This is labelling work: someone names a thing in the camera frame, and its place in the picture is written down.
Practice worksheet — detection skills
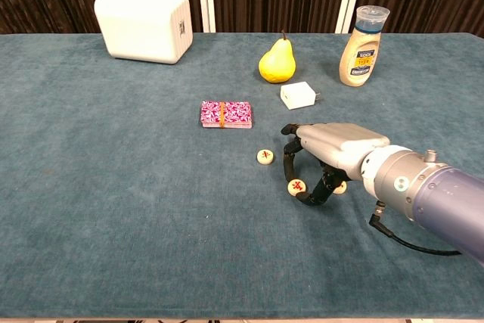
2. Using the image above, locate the teal table cloth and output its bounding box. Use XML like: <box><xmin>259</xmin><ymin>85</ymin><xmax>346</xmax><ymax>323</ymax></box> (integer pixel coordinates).
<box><xmin>0</xmin><ymin>32</ymin><xmax>484</xmax><ymax>320</ymax></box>

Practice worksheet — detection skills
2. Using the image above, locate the white USB wall charger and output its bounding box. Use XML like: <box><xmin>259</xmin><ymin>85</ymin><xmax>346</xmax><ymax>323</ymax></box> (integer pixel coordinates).
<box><xmin>280</xmin><ymin>81</ymin><xmax>321</xmax><ymax>111</ymax></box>

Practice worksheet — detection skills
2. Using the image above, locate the white rounded plastic box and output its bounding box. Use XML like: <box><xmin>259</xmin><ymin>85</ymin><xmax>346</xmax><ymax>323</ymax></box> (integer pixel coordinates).
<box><xmin>93</xmin><ymin>0</ymin><xmax>194</xmax><ymax>65</ymax></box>

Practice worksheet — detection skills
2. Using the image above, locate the beige sauce squeeze bottle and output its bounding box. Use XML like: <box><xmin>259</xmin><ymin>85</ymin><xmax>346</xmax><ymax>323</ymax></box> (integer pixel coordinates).
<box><xmin>339</xmin><ymin>5</ymin><xmax>390</xmax><ymax>88</ymax></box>

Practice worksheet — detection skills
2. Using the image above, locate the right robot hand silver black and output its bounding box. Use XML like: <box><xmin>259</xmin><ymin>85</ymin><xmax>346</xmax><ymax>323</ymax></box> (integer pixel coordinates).
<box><xmin>281</xmin><ymin>122</ymin><xmax>391</xmax><ymax>207</ymax></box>

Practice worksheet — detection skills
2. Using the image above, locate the pink patterned card deck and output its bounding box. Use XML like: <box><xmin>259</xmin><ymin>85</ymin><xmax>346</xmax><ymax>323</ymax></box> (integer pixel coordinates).
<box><xmin>200</xmin><ymin>100</ymin><xmax>253</xmax><ymax>129</ymax></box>

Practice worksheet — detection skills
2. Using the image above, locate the yellow pear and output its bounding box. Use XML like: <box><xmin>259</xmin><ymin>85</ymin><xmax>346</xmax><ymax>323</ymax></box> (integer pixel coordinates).
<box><xmin>258</xmin><ymin>30</ymin><xmax>296</xmax><ymax>85</ymax></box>

